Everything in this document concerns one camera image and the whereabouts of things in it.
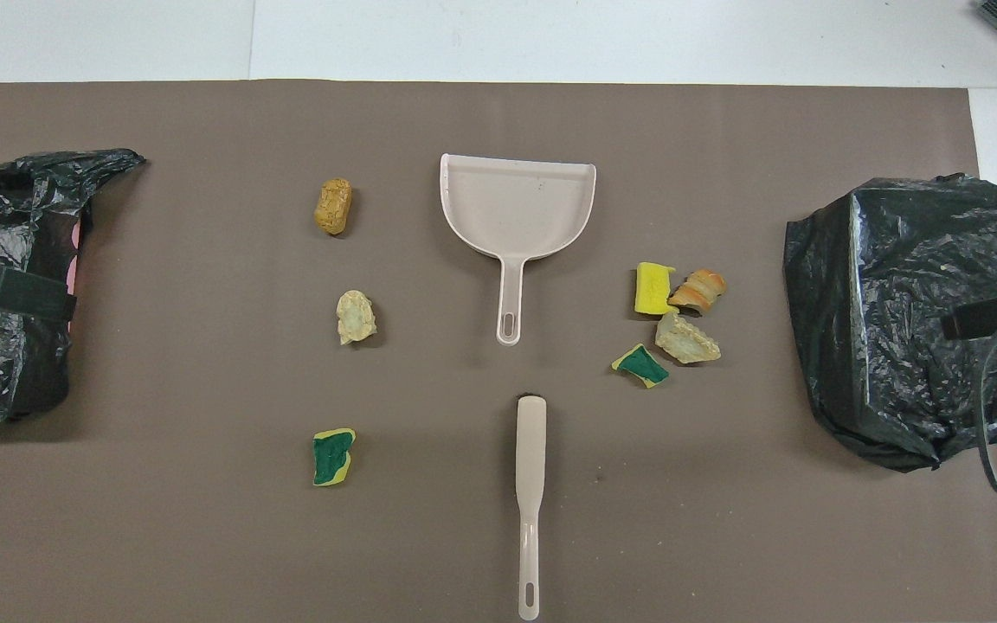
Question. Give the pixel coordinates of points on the brown bread roll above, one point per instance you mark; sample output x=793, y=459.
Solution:
x=333, y=208

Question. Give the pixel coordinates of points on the pale croissant piece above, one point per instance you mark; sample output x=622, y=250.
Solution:
x=355, y=317

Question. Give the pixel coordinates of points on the brown paper table mat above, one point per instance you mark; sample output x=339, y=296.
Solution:
x=204, y=519

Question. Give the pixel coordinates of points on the green yellow sponge piece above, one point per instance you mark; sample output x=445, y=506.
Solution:
x=330, y=459
x=642, y=366

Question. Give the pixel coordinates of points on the beige plastic dustpan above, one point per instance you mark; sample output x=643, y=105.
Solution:
x=516, y=208

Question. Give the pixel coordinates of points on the orange croissant piece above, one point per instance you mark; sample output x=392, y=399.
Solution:
x=700, y=288

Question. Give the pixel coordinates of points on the beige hand brush black bristles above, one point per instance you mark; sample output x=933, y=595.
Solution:
x=530, y=450

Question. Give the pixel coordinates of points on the black bag lined bin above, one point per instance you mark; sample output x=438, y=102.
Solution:
x=897, y=303

